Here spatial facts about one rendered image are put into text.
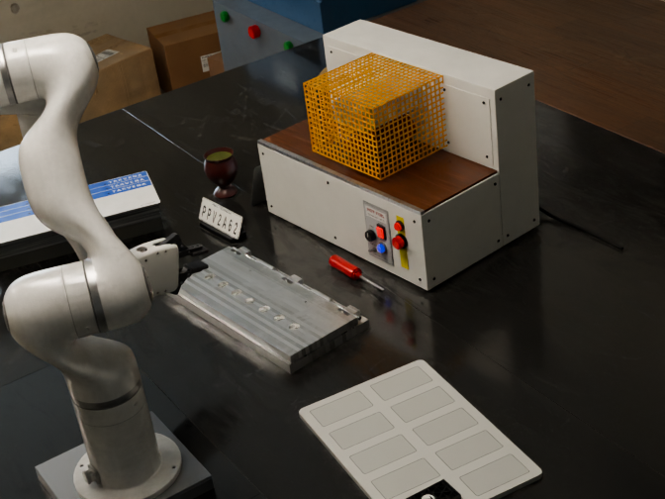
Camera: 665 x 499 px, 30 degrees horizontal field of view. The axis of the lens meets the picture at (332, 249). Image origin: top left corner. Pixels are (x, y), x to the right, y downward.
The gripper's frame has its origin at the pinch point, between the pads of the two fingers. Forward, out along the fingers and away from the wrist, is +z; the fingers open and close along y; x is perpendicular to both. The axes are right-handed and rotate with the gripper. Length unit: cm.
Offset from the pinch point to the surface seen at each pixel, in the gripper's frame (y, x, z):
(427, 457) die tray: 17, 60, 7
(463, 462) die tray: 17, 66, 10
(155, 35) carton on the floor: 39, -307, 188
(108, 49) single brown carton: 44, -312, 165
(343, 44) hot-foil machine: -31, -25, 57
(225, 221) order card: 9.3, -32.6, 30.5
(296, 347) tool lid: 13.6, 20.6, 9.7
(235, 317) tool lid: 14.0, 2.5, 8.0
